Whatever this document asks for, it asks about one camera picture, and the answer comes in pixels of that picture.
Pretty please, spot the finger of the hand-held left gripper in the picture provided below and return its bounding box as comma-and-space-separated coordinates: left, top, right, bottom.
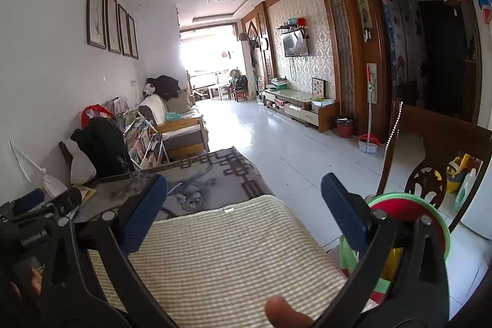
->
44, 187, 83, 221
0, 189, 46, 215

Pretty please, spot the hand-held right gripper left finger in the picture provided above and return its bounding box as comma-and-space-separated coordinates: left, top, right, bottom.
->
38, 173, 177, 328

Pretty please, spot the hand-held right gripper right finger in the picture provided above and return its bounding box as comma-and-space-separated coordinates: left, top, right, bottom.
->
315, 172, 450, 328

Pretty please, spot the red bin with green rim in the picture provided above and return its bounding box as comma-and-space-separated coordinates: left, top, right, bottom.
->
338, 192, 451, 307

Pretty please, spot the person's right hand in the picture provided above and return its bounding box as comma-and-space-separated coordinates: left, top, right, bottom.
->
265, 295, 316, 328

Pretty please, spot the yellow book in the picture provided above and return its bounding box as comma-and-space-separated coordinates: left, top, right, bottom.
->
75, 184, 97, 204

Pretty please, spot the white plastic bag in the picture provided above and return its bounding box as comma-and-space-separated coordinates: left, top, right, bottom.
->
58, 139, 97, 186

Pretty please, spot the black bag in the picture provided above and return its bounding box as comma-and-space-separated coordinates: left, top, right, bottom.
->
71, 117, 135, 179

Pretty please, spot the book rack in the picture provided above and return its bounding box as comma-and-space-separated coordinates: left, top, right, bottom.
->
104, 97, 170, 171

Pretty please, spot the grey patterned blanket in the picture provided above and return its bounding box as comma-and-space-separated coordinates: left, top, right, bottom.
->
73, 147, 275, 225

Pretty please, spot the small red waste bin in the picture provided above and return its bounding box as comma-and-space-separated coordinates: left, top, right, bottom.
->
336, 117, 353, 138

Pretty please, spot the wooden sofa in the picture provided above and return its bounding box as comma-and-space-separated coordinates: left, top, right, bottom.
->
138, 93, 210, 160

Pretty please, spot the red bag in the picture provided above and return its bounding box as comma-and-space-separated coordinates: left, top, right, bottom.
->
81, 105, 116, 129

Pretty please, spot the striped beige mat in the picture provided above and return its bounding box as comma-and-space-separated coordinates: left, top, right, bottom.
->
86, 194, 379, 328

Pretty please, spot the wooden television cabinet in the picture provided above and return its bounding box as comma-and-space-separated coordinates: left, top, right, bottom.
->
263, 88, 341, 132

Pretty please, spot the yellow blue toy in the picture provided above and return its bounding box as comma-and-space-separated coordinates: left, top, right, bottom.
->
446, 155, 481, 194

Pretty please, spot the pale green plastic bottle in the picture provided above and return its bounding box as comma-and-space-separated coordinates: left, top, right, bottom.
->
455, 168, 477, 213

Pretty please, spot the framed star picture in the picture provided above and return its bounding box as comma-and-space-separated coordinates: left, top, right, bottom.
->
311, 77, 327, 100

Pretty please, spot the carved wooden chair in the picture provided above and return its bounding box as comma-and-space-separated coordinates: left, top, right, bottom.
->
379, 97, 492, 234

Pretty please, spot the black clothing pile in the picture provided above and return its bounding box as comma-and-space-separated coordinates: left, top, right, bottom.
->
148, 75, 181, 100

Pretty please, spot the white low table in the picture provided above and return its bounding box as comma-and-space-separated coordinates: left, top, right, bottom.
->
208, 82, 231, 100

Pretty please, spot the small wooden chair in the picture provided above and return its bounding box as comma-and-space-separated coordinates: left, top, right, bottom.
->
230, 74, 248, 102

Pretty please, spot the long-handled dustpan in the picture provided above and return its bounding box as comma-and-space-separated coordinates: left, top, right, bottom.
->
358, 67, 381, 154

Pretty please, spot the small wall calendar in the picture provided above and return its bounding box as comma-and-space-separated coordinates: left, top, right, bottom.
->
365, 63, 378, 100

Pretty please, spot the wall television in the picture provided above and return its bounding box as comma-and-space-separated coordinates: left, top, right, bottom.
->
283, 30, 309, 57

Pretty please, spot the framed wall picture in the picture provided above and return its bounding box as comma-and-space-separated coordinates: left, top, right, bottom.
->
127, 14, 139, 60
86, 0, 107, 50
105, 0, 122, 54
117, 3, 132, 57

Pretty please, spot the colourful wall poster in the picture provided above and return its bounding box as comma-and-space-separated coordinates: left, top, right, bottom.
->
379, 0, 410, 86

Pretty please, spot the wall shelf with containers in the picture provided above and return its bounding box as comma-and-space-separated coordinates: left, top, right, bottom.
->
277, 18, 310, 33

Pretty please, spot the hanging wall scroll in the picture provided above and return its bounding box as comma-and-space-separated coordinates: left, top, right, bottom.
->
351, 0, 373, 42

